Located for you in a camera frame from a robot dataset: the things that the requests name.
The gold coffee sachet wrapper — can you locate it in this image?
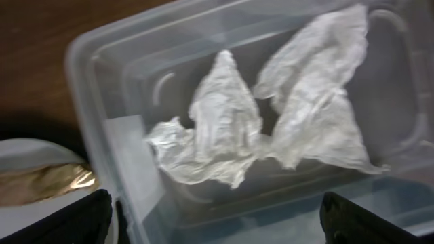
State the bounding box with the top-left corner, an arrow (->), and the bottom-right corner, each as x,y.
1,163 -> 100,207

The white tissue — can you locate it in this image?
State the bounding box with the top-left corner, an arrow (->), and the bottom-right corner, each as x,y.
146,3 -> 388,189

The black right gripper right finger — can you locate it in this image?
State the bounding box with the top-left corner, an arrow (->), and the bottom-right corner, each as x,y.
319,192 -> 424,244

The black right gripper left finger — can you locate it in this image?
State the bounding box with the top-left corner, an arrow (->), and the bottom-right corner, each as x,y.
1,190 -> 113,244

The clear plastic bin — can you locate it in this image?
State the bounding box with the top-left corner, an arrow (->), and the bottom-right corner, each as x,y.
66,1 -> 433,243

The white round plate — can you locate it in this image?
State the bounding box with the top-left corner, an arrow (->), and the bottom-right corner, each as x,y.
0,137 -> 119,244

